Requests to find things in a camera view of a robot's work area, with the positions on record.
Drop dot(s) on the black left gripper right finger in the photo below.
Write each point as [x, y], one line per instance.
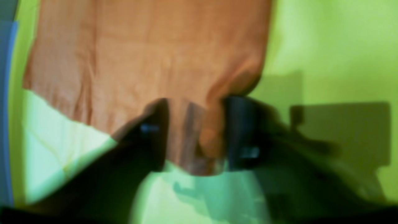
[244, 146]

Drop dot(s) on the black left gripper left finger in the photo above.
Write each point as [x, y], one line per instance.
[150, 131]

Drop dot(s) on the terracotta orange T-shirt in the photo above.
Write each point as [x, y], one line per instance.
[101, 62]

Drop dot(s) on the yellow table cloth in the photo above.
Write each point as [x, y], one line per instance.
[330, 74]

